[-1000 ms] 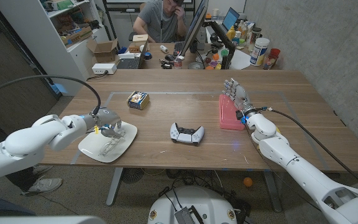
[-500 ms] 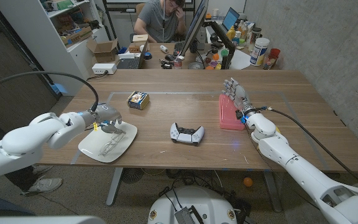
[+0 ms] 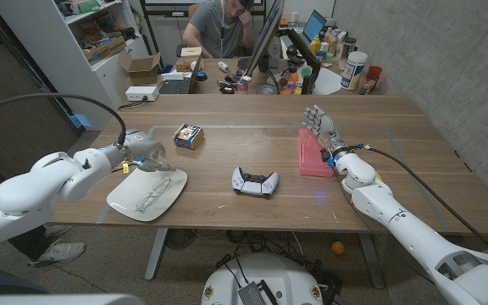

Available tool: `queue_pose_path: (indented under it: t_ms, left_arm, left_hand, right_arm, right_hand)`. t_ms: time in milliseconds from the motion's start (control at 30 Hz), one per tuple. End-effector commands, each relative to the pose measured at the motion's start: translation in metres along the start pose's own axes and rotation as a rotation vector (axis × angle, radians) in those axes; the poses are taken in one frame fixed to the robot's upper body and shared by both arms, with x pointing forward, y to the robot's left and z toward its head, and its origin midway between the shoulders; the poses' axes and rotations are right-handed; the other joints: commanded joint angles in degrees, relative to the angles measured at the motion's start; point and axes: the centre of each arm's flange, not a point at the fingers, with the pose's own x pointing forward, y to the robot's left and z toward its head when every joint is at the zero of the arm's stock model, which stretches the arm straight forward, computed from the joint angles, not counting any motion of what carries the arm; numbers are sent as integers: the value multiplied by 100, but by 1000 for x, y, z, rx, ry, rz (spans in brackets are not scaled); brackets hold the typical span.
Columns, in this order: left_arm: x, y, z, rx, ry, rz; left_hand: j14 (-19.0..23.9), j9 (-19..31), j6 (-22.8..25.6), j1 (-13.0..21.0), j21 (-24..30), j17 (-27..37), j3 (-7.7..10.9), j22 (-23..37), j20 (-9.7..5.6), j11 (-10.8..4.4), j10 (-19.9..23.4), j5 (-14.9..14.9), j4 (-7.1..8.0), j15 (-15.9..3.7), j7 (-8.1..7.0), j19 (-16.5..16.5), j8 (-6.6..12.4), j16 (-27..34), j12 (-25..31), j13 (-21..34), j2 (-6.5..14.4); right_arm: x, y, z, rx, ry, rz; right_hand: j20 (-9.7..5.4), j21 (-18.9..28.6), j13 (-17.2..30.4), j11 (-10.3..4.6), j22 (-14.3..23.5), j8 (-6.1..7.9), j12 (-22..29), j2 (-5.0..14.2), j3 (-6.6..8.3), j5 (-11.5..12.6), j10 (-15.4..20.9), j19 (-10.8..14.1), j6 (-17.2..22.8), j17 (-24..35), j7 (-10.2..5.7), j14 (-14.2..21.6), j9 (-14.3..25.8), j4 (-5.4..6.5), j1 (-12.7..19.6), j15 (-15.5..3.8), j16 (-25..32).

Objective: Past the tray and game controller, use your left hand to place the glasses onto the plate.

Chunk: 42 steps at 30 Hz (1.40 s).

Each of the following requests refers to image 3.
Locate printed cardboard box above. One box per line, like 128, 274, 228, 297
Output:
83, 36, 127, 64

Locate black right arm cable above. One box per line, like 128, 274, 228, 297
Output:
349, 144, 488, 264

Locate open cardboard box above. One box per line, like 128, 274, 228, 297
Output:
117, 52, 164, 86

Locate pink plastic tray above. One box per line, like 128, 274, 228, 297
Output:
297, 128, 334, 178

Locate laptop with blue screen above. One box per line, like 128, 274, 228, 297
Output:
302, 8, 328, 43

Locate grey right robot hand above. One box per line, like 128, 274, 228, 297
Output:
302, 104, 351, 160

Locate small printed tin box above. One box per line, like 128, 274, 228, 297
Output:
172, 123, 205, 151

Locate clear frame glasses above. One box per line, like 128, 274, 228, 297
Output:
134, 176, 174, 214

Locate grey tape roll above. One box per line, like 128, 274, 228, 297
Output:
255, 83, 280, 96

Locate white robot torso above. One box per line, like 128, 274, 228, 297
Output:
201, 252, 324, 305

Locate small tan box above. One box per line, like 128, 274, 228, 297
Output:
180, 46, 203, 59

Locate black laptop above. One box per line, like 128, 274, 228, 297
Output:
158, 54, 205, 95

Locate white shelf unit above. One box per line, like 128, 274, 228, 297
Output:
0, 0, 150, 131

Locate seated person grey shirt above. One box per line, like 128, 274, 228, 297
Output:
182, 0, 256, 59

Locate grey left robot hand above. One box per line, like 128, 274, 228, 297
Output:
119, 129, 177, 173

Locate white square plate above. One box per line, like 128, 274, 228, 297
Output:
106, 163, 189, 223

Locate black keyboard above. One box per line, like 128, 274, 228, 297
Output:
236, 55, 253, 77

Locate white wipes canister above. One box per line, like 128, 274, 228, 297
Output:
340, 50, 369, 91

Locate black computer monitor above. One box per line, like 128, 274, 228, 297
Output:
243, 0, 286, 78

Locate white power box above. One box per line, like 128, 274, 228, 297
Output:
125, 86, 160, 103

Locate standing person dark trousers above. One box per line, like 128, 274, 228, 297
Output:
8, 224, 87, 268

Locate white game controller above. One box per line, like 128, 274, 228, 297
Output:
231, 166, 280, 199

